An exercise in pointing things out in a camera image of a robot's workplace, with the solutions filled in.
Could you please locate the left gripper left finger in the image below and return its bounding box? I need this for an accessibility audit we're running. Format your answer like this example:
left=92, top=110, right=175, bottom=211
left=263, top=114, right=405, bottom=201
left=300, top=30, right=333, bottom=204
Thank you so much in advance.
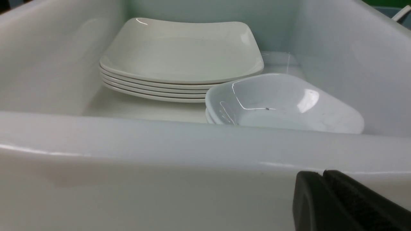
left=292, top=171, right=357, bottom=231

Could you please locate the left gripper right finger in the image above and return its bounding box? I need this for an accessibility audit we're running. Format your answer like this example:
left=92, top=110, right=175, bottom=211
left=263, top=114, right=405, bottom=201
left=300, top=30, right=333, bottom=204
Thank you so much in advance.
left=323, top=170, right=411, bottom=231

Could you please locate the grey-white small bowl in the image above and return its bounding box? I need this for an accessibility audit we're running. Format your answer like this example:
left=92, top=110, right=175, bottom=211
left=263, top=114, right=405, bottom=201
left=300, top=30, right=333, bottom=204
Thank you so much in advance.
left=205, top=73, right=365, bottom=134

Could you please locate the stack of small white bowls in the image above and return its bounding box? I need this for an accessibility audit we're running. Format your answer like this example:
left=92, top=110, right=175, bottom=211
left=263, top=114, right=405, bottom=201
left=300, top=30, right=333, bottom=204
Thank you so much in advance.
left=205, top=108, right=218, bottom=124

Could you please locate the teal plastic bin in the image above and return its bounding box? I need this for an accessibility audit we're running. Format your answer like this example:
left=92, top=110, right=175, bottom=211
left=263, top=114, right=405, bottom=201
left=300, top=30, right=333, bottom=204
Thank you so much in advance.
left=372, top=6, right=411, bottom=30

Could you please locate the green cloth backdrop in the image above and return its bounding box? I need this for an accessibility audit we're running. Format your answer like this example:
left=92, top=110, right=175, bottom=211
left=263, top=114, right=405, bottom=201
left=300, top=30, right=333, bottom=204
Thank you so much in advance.
left=363, top=0, right=411, bottom=8

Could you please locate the stack of white square plates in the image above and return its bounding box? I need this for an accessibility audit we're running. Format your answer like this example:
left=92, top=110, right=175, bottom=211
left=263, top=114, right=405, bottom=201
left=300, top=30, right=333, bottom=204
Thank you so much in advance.
left=100, top=18, right=264, bottom=103

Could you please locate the large white plastic tub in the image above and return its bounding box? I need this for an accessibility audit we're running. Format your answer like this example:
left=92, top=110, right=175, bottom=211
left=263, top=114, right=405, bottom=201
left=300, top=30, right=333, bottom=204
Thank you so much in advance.
left=1, top=0, right=410, bottom=231

